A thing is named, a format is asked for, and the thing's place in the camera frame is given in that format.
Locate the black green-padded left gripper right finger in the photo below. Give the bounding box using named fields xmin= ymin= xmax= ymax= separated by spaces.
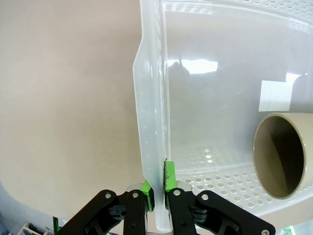
xmin=162 ymin=160 xmax=276 ymax=235

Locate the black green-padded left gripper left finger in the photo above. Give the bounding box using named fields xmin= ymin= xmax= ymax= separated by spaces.
xmin=55 ymin=180 xmax=155 ymax=235

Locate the tan cup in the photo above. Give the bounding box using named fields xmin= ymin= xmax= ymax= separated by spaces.
xmin=253 ymin=73 xmax=313 ymax=199

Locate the white perforated plastic basket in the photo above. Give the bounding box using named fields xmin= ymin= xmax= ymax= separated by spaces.
xmin=132 ymin=0 xmax=313 ymax=232

